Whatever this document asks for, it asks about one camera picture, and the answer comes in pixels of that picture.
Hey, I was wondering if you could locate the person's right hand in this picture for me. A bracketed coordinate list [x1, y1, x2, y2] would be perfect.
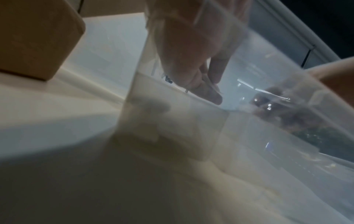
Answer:
[249, 55, 354, 132]

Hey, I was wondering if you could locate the person's left hand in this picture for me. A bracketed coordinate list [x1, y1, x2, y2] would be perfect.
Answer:
[146, 0, 251, 106]

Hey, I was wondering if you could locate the clear compartment tray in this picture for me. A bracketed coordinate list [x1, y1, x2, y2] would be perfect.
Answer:
[108, 0, 354, 224]

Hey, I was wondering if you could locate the brown cardboard box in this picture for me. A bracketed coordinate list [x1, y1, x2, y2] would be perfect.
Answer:
[0, 0, 87, 82]

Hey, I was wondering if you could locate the green leafy plant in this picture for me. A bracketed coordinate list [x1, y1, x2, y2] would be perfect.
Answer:
[290, 127, 354, 163]

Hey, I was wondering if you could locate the grey window frame post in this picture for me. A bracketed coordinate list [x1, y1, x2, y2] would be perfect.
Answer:
[301, 44, 316, 68]

